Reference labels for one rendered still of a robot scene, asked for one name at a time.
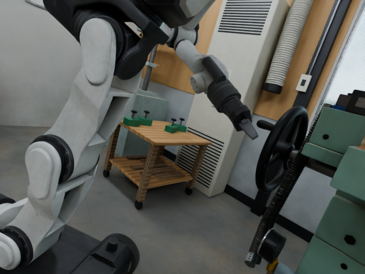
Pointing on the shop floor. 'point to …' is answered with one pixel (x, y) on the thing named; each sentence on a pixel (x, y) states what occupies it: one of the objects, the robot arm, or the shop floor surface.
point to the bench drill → (148, 104)
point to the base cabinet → (327, 260)
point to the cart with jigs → (155, 155)
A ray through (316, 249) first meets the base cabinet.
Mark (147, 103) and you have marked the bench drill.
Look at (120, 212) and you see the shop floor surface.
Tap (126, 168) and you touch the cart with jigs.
